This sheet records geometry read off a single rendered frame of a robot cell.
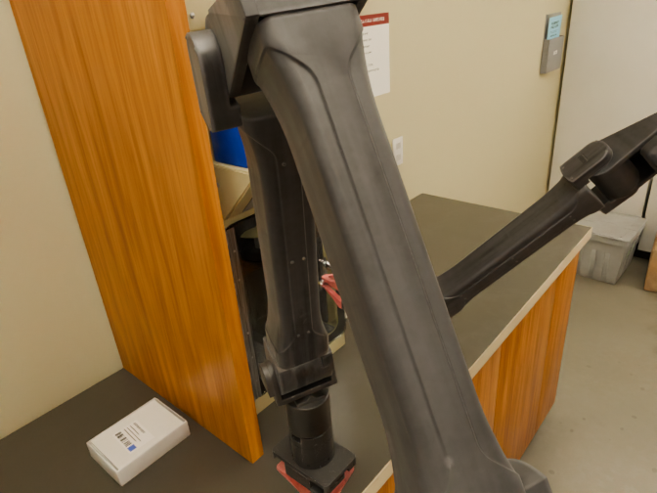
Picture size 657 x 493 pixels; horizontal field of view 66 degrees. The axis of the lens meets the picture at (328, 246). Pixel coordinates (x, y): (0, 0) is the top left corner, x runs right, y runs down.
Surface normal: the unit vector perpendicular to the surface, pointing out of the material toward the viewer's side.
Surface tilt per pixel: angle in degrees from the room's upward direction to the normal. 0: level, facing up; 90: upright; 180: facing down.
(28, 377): 90
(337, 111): 58
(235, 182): 90
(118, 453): 0
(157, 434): 0
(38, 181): 90
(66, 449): 0
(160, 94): 90
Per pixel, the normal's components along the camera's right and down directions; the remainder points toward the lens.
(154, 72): -0.65, 0.37
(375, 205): 0.27, -0.14
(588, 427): -0.07, -0.89
